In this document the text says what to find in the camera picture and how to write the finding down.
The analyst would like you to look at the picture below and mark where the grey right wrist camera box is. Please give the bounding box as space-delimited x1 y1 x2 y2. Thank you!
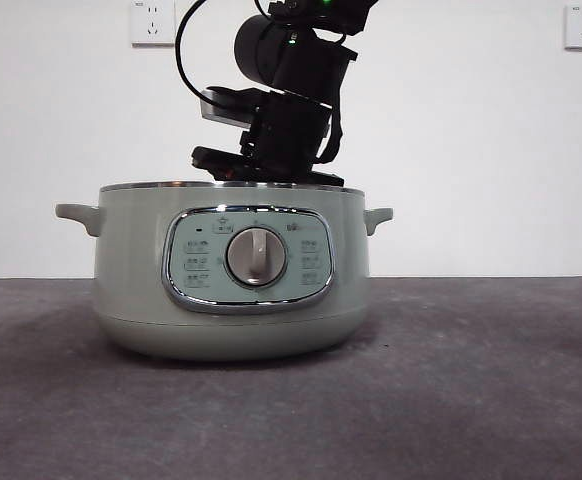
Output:
199 86 261 133

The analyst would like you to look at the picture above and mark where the pale green electric cooking pot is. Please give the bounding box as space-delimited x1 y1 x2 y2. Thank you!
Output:
54 179 396 362

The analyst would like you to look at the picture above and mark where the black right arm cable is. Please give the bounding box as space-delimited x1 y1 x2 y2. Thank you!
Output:
319 82 348 166
174 0 213 102

